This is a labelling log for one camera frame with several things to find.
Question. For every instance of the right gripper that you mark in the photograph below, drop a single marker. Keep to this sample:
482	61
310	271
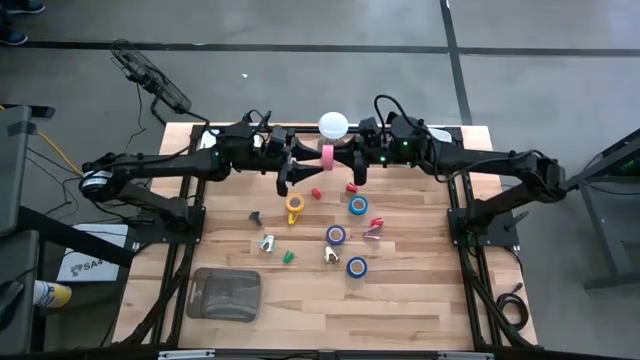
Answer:
361	165

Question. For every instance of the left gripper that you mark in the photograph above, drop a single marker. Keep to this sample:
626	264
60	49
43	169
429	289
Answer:
283	155

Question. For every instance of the pink tape roll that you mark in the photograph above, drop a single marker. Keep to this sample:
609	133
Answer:
327	157

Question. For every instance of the yellow tape roll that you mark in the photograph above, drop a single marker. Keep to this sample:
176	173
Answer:
287	202

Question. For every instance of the light blue tape roll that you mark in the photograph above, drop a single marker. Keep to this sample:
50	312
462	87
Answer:
351	205

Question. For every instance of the yellow staple remover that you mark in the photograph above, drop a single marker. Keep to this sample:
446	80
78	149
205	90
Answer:
291	218

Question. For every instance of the purple tape roll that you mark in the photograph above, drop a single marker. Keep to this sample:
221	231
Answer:
328	235

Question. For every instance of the dark blue tape roll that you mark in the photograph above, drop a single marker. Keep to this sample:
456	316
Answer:
349	267

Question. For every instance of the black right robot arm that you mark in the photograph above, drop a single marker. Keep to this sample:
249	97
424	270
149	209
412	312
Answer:
500	162

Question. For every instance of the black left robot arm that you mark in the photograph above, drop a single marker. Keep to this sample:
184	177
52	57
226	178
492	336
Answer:
165	162

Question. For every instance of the green mini stapler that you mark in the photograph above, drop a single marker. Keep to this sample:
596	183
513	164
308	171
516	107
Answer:
288	258

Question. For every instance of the white dome lamp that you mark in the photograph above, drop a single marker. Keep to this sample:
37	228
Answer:
333	125

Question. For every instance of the black floor fan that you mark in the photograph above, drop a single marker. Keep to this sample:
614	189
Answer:
150	80

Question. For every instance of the white printed sign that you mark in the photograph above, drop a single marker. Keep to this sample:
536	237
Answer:
90	265

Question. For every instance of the black diagonal stand bar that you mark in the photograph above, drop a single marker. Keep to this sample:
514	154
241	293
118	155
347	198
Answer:
75	237

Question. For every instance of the black metal stand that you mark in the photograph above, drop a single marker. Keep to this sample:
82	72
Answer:
605	210

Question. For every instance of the yellow spray can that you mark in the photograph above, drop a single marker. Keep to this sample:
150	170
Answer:
52	295

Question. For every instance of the grey cabinet panel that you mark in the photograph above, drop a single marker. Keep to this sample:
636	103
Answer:
17	325
15	170

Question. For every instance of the person's blue shoe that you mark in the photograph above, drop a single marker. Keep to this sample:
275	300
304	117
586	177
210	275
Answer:
12	38
25	6

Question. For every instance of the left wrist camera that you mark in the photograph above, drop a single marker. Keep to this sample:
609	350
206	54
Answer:
278	136

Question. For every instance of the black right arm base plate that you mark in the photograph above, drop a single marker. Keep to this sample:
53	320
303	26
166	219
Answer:
505	235

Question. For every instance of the black table frame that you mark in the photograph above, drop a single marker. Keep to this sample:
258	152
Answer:
474	300

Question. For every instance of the silver bracket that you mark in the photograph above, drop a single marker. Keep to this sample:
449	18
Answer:
186	355
465	356

